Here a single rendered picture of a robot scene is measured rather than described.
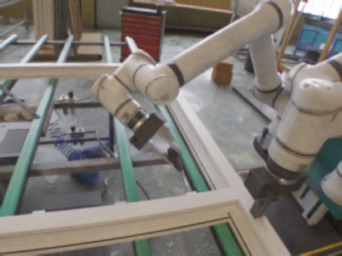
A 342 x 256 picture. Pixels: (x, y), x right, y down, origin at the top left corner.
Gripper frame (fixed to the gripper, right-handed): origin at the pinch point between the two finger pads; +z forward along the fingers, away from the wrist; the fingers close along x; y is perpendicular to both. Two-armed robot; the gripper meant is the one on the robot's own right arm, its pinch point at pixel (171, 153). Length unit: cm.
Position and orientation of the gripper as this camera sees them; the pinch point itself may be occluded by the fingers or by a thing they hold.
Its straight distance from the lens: 73.4
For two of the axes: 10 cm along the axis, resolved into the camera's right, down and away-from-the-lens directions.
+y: -2.1, 1.9, -9.6
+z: 7.3, 6.9, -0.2
